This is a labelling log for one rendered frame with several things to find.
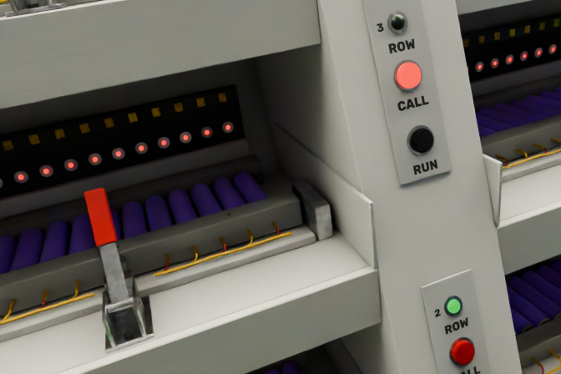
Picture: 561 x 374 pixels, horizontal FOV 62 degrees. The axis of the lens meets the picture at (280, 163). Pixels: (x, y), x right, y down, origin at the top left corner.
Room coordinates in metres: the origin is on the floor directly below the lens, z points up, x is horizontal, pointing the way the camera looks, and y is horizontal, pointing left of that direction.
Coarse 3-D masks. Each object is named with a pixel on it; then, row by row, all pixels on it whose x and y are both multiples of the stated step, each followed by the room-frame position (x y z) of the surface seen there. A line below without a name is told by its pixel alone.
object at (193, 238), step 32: (288, 192) 0.36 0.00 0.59; (192, 224) 0.34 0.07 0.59; (224, 224) 0.33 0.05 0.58; (256, 224) 0.34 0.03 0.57; (288, 224) 0.35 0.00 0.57; (64, 256) 0.32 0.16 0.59; (96, 256) 0.31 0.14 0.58; (128, 256) 0.32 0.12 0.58; (160, 256) 0.33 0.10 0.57; (192, 256) 0.33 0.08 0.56; (0, 288) 0.30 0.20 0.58; (32, 288) 0.30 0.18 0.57; (64, 288) 0.31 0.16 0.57
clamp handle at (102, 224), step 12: (84, 192) 0.29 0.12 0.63; (96, 192) 0.29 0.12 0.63; (96, 204) 0.28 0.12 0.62; (108, 204) 0.29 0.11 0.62; (96, 216) 0.28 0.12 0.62; (108, 216) 0.28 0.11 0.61; (96, 228) 0.28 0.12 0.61; (108, 228) 0.28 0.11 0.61; (96, 240) 0.28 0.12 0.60; (108, 240) 0.28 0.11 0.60; (108, 252) 0.28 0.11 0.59; (108, 264) 0.27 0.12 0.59; (120, 264) 0.28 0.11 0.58; (108, 276) 0.27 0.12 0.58; (120, 276) 0.27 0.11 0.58; (120, 288) 0.27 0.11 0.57; (120, 300) 0.27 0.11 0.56
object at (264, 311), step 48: (240, 144) 0.45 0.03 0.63; (288, 144) 0.42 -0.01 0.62; (48, 192) 0.41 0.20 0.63; (336, 192) 0.33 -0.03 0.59; (336, 240) 0.33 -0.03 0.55; (96, 288) 0.32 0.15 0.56; (192, 288) 0.30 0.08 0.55; (240, 288) 0.29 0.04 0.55; (288, 288) 0.29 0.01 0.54; (336, 288) 0.28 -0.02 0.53; (48, 336) 0.28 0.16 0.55; (96, 336) 0.27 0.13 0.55; (192, 336) 0.26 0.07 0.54; (240, 336) 0.27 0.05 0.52; (288, 336) 0.28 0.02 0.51; (336, 336) 0.29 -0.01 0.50
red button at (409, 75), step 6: (402, 66) 0.30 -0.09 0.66; (408, 66) 0.30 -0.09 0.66; (414, 66) 0.30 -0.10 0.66; (402, 72) 0.30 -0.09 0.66; (408, 72) 0.30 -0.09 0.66; (414, 72) 0.30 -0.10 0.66; (420, 72) 0.30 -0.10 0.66; (402, 78) 0.30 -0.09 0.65; (408, 78) 0.30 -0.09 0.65; (414, 78) 0.30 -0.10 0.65; (420, 78) 0.30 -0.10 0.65; (402, 84) 0.30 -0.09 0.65; (408, 84) 0.30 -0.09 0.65; (414, 84) 0.30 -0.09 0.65
